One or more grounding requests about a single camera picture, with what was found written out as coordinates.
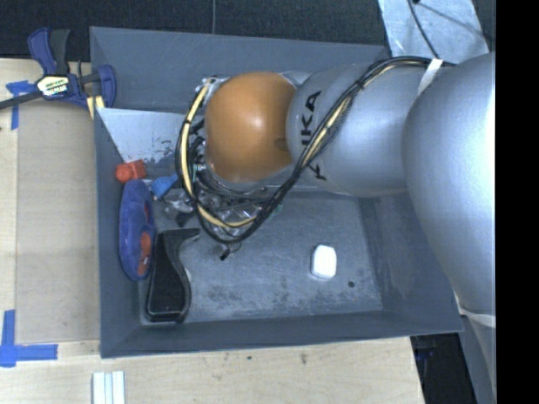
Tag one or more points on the grey metal bin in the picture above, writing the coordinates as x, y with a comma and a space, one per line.
269, 276

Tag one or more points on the small blue toy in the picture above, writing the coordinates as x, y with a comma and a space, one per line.
162, 184

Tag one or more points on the black curved block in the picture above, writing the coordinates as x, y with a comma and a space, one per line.
167, 280

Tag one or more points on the blue and orange plush toy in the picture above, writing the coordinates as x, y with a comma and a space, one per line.
131, 221

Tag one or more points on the white cube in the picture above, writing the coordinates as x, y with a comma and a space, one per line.
323, 261

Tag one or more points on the red toy block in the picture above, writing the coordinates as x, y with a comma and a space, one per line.
131, 171

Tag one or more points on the pale wood board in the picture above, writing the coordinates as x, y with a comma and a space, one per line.
54, 225

